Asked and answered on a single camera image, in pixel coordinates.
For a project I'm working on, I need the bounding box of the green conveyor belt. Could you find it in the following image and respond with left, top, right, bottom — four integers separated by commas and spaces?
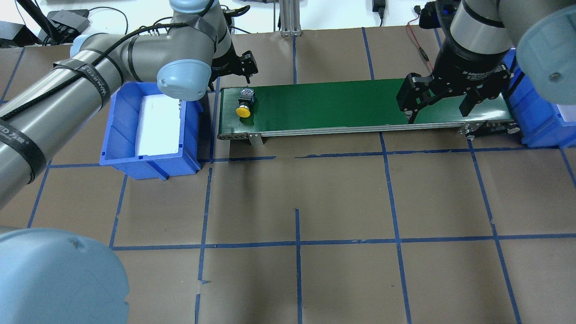
217, 79, 520, 140

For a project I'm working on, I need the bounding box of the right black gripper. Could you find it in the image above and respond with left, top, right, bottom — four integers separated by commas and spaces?
396, 43, 513, 123

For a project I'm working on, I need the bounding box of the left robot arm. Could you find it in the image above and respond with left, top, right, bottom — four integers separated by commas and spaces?
0, 0, 258, 324

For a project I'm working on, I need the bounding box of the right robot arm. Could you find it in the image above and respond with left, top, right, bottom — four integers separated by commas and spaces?
396, 0, 576, 124

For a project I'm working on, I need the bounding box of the aluminium frame post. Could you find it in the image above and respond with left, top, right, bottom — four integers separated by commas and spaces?
279, 0, 302, 37

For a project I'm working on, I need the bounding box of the left blue plastic bin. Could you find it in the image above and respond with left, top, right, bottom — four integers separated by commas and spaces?
99, 82, 203, 180

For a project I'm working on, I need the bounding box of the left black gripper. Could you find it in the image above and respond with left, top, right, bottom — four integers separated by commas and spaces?
209, 44, 259, 84

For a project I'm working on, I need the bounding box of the blue plastic bin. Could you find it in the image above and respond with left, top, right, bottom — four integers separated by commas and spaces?
505, 76, 576, 148
99, 82, 203, 180

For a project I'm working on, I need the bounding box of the white foam bin liner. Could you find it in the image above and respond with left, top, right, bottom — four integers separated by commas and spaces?
135, 94, 180, 156

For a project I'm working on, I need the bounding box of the yellow push button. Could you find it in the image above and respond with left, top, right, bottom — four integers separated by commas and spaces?
236, 88, 256, 118

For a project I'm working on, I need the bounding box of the right blue plastic bin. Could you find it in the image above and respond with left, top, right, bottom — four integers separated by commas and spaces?
505, 76, 576, 148

